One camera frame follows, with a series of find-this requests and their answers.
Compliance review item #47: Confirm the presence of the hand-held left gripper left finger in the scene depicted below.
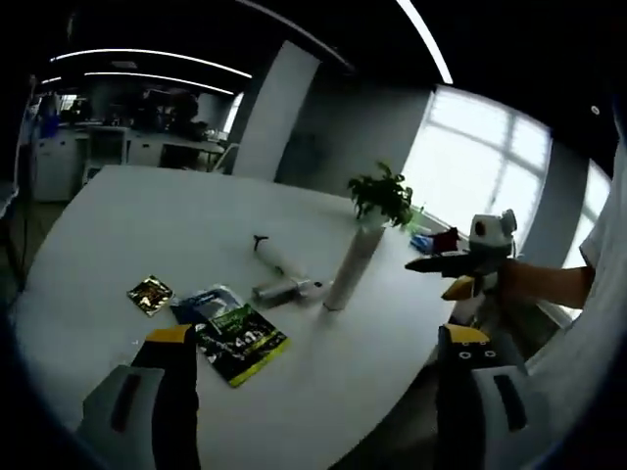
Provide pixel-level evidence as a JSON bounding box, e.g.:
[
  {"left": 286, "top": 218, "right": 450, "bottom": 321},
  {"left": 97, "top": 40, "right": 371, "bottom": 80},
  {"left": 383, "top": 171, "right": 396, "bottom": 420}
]
[{"left": 75, "top": 323, "right": 202, "bottom": 470}]

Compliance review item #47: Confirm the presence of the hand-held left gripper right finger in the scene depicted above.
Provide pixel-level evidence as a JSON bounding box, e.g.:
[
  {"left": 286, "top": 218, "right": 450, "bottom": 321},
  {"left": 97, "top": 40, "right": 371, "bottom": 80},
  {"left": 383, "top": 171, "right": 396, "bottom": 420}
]
[{"left": 434, "top": 322, "right": 557, "bottom": 470}]

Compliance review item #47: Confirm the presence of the white skincare tube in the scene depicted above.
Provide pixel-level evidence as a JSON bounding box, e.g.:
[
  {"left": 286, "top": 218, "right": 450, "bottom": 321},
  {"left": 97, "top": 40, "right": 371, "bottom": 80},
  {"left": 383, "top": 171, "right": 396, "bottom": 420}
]
[{"left": 321, "top": 227, "right": 389, "bottom": 313}]

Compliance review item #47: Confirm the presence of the gold sachet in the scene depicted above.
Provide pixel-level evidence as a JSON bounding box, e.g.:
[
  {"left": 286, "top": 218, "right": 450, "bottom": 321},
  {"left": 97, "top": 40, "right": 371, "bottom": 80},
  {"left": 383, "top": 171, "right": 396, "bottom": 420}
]
[{"left": 125, "top": 274, "right": 176, "bottom": 318}]

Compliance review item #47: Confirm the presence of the red collar skincare bottle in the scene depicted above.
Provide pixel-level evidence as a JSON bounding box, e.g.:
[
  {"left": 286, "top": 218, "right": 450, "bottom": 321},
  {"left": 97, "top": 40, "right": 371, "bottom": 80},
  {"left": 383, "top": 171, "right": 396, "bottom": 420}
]
[{"left": 252, "top": 234, "right": 314, "bottom": 286}]

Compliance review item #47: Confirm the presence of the person's right hand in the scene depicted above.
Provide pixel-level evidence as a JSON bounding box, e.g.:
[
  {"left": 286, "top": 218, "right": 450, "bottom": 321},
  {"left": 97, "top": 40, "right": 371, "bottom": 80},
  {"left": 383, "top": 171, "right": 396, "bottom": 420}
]
[{"left": 494, "top": 258, "right": 538, "bottom": 306}]

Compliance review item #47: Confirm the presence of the dark red pouch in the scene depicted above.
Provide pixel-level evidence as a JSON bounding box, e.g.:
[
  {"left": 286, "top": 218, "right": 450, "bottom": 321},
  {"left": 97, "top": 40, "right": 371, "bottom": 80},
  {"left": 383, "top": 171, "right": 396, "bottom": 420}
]
[{"left": 430, "top": 227, "right": 461, "bottom": 256}]

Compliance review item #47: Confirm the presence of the large bright window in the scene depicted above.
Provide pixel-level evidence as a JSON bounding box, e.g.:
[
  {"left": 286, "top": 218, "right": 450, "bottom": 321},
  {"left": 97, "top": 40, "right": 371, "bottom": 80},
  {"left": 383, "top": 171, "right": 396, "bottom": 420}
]
[{"left": 401, "top": 86, "right": 613, "bottom": 275}]

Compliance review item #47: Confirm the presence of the green black silver sachet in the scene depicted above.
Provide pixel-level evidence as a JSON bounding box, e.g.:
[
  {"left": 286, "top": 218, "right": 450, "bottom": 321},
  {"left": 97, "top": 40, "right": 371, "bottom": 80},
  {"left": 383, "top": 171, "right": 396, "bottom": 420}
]
[{"left": 169, "top": 285, "right": 291, "bottom": 389}]

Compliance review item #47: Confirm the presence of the long ceiling light strip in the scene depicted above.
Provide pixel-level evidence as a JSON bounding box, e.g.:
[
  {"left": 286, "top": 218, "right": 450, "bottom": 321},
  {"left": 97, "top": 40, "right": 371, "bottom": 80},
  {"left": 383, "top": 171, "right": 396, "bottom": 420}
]
[
  {"left": 395, "top": 0, "right": 455, "bottom": 84},
  {"left": 50, "top": 47, "right": 254, "bottom": 79},
  {"left": 83, "top": 70, "right": 235, "bottom": 95}
]

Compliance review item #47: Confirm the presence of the white office cabinet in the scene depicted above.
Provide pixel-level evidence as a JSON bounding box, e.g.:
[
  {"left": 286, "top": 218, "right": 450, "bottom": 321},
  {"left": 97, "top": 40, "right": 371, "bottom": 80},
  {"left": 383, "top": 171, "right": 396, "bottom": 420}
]
[{"left": 33, "top": 131, "right": 89, "bottom": 202}]

